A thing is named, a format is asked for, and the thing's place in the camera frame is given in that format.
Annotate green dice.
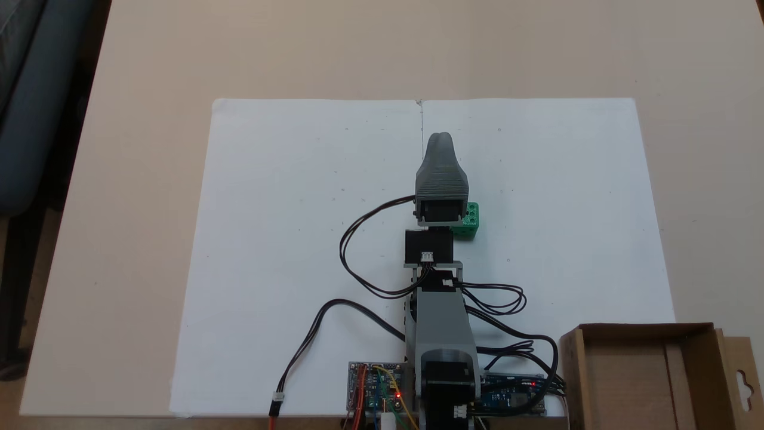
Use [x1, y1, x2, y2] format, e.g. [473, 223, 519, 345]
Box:
[452, 202, 480, 241]

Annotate white paper sheet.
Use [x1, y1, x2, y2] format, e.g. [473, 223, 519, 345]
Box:
[418, 97, 676, 417]
[169, 99, 424, 417]

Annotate blue circuit board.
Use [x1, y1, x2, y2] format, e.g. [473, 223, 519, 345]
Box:
[479, 373, 547, 416]

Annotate brown cardboard box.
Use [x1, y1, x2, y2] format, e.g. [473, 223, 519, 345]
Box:
[559, 322, 764, 430]

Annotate blue-grey upholstered chair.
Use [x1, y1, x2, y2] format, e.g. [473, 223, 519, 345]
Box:
[0, 0, 113, 383]

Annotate black elbow motor cable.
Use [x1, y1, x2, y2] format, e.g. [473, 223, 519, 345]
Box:
[457, 281, 528, 317]

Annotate black gripper motor cable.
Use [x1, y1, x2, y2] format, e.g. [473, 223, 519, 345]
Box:
[338, 195, 420, 299]

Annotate black power cable white connector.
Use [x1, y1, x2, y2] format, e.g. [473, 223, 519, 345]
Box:
[267, 299, 408, 430]

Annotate black base motor cable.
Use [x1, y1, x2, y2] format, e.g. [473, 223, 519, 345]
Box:
[466, 306, 566, 400]

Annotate grey circuit board with wires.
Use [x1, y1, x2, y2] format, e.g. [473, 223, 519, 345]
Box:
[348, 361, 408, 414]

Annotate orange jumper wires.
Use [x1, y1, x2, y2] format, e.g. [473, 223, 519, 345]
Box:
[351, 367, 368, 430]

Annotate yellow jumper wire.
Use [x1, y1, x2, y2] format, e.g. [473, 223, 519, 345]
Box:
[372, 366, 418, 430]

